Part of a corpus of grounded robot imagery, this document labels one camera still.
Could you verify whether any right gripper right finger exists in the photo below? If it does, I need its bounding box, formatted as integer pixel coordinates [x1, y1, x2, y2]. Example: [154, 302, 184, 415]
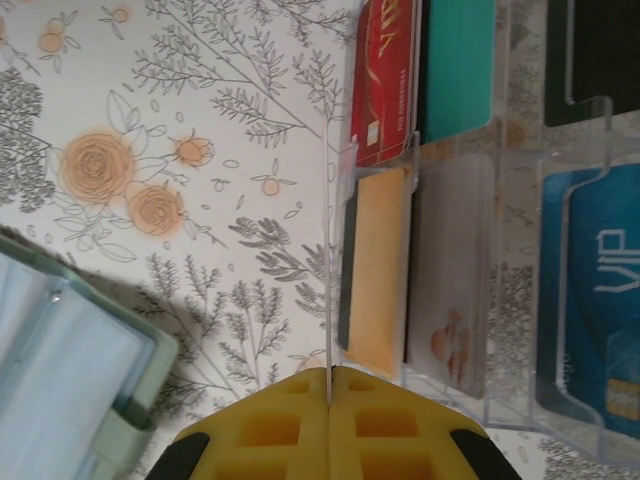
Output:
[329, 366, 507, 480]

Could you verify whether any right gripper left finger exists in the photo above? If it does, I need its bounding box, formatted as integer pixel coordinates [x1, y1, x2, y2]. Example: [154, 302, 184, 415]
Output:
[149, 367, 331, 480]

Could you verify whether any thin translucent plastic card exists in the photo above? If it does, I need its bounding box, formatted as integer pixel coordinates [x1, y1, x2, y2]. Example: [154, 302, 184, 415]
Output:
[322, 122, 335, 404]

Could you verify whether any green card holder wallet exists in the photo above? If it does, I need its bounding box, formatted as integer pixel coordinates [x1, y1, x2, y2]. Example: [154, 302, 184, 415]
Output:
[0, 227, 180, 480]

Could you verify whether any orange card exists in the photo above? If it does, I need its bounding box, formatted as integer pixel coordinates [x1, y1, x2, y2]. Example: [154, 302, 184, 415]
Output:
[337, 167, 414, 379]

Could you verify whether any white card with pink print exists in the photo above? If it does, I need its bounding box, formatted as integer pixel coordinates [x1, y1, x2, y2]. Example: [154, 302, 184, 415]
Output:
[404, 154, 496, 400]

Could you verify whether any blue VIP card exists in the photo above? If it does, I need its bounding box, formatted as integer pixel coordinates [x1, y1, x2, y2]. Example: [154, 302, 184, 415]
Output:
[533, 164, 640, 435]

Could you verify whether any clear acrylic card organizer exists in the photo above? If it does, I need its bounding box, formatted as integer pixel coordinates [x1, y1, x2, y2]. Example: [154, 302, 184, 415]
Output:
[329, 0, 640, 461]

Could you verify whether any red card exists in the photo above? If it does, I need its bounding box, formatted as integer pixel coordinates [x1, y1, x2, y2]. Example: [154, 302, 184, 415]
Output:
[349, 0, 420, 169]

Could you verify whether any teal card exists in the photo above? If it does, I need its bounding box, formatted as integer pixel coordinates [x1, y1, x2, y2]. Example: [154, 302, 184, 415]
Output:
[417, 0, 496, 144]

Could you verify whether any black card stack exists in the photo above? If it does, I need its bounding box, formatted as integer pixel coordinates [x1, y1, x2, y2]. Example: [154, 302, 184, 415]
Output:
[542, 0, 640, 129]

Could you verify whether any floral table cover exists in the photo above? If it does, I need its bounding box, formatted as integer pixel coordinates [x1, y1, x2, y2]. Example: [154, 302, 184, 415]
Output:
[0, 0, 640, 480]

